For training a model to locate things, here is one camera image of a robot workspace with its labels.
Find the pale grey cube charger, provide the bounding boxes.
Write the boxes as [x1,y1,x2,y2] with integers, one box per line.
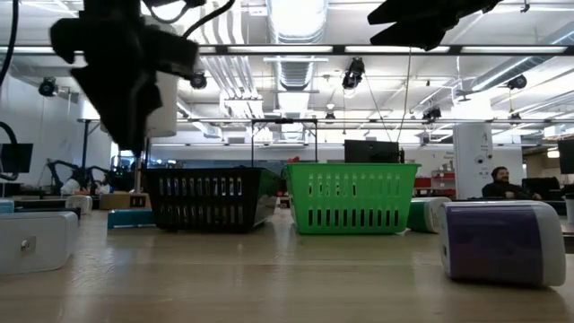
[0,210,80,276]

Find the black plastic basket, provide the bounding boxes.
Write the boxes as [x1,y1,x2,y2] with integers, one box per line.
[142,166,282,234]

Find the purple and white charger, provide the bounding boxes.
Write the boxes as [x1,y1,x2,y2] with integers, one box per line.
[438,200,567,288]

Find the silver ventilation duct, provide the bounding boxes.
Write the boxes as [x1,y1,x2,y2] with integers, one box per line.
[265,0,331,143]

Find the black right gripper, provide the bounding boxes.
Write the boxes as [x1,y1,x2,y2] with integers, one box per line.
[367,0,503,51]

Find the red shelf unit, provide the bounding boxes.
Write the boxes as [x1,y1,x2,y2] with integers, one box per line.
[413,169,457,198]

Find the green and white charger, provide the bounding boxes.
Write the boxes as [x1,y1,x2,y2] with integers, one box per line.
[65,194,94,215]

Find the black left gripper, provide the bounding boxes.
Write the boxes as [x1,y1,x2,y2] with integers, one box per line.
[49,0,199,153]

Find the white shade wooden base lamp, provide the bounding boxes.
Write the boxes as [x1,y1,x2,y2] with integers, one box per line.
[99,13,180,211]

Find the background black robot arms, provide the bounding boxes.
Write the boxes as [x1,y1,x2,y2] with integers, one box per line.
[46,158,135,195]

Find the teal rectangular box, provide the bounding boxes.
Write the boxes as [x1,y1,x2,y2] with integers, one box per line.
[106,208,157,231]

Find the black monitor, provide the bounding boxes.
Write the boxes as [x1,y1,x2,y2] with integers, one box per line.
[557,138,574,176]
[0,143,34,174]
[344,139,401,164]

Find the white pillar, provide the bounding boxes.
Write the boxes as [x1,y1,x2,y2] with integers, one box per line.
[452,122,494,201]

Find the green plastic basket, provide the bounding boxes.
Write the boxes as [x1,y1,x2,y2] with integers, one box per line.
[281,161,422,236]

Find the person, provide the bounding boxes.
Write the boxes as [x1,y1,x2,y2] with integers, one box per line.
[482,166,543,201]

